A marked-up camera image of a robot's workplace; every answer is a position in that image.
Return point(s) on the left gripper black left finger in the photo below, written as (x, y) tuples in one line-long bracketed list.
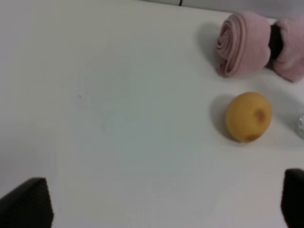
[(27, 206)]

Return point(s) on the pink rolled towel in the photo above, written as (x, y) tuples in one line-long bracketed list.
[(247, 42)]

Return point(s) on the yellow round fruit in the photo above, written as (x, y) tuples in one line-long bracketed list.
[(248, 116)]

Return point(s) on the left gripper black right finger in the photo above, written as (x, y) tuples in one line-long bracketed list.
[(292, 202)]

